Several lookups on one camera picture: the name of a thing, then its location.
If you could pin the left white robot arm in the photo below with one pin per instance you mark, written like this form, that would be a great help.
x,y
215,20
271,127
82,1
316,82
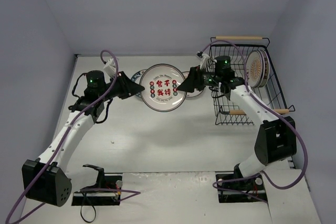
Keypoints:
x,y
45,179

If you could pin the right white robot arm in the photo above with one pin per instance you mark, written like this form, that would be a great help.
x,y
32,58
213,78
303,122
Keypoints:
x,y
275,139

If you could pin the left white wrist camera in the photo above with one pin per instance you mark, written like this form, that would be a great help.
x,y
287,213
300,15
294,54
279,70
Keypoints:
x,y
111,68

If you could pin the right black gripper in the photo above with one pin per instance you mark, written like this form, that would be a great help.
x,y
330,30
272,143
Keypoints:
x,y
197,80

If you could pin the teal rimmed white plate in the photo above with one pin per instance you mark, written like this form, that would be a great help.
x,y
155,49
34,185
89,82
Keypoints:
x,y
136,78

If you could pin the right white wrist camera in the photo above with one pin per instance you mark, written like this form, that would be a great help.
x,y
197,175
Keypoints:
x,y
203,57

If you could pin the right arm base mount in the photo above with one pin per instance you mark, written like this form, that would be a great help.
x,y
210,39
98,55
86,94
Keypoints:
x,y
230,191

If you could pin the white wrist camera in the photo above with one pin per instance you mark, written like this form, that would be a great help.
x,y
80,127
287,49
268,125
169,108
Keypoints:
x,y
111,68
203,57

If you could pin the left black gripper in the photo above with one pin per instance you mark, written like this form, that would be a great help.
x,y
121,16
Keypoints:
x,y
121,85

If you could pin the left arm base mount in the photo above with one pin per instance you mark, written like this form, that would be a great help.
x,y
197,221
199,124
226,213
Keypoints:
x,y
103,192

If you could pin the red character plate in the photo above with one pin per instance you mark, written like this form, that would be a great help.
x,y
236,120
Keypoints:
x,y
267,69
161,82
263,54

